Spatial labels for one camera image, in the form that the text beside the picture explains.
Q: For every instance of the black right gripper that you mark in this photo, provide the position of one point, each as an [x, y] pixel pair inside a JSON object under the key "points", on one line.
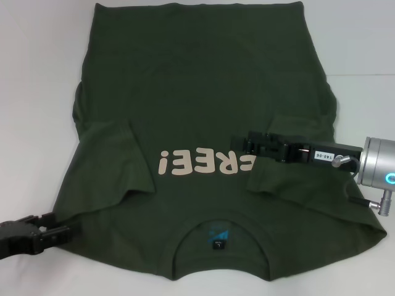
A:
{"points": [[321, 154]]}

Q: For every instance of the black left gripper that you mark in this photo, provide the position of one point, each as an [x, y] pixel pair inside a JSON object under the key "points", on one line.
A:
{"points": [[18, 242]]}

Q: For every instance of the dark green t-shirt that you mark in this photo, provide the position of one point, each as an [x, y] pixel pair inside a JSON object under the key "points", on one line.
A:
{"points": [[191, 92]]}

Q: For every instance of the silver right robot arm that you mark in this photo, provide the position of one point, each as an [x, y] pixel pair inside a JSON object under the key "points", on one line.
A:
{"points": [[376, 163]]}

